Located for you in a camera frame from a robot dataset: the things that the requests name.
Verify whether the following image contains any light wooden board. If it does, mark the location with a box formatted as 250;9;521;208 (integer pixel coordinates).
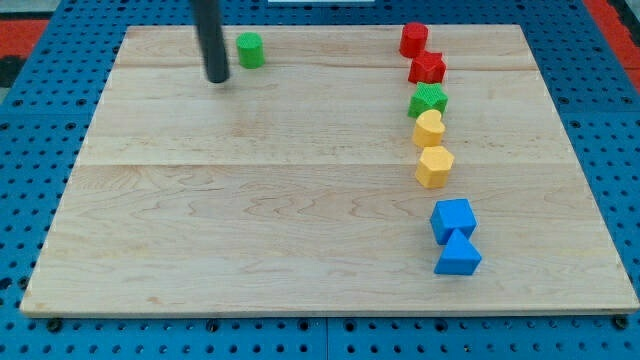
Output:
21;25;639;318

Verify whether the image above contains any blue triangular prism block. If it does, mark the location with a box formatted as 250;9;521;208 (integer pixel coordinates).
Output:
434;229;482;276

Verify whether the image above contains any red cylinder block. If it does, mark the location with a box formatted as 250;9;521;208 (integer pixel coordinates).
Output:
399;22;429;58

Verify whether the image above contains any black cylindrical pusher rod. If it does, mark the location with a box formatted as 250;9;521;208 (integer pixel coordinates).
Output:
191;0;230;83

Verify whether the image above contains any yellow hexagon block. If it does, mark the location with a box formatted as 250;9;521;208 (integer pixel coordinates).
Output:
415;146;455;189

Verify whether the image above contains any red star block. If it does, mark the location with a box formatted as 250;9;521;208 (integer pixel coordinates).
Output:
408;50;447;84

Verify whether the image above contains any green star block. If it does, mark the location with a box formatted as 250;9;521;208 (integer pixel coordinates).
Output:
407;82;448;118

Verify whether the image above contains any green cylinder block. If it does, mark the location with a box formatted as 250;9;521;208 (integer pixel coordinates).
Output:
236;32;265;69

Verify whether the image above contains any yellow heart block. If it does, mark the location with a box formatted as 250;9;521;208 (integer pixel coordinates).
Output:
412;109;446;148

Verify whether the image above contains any blue cube block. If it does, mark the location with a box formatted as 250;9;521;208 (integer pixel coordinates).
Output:
429;198;477;245

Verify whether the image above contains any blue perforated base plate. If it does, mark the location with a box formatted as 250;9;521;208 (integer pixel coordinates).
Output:
1;0;639;359

